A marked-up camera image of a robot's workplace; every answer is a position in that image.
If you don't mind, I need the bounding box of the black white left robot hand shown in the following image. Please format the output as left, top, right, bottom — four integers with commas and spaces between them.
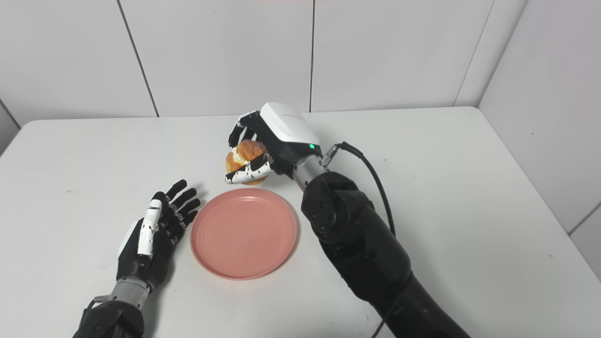
116, 179, 201, 292

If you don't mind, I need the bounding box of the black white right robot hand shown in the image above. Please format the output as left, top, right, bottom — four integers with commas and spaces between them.
225, 102, 324, 184

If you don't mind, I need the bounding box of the cream puff pastry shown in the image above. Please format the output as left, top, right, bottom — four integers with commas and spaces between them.
225, 139, 269, 185

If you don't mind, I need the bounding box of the pink round plate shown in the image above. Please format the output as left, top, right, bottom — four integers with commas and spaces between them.
190, 188, 298, 281

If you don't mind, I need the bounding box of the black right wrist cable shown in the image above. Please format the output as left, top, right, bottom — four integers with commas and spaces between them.
321, 142, 396, 236

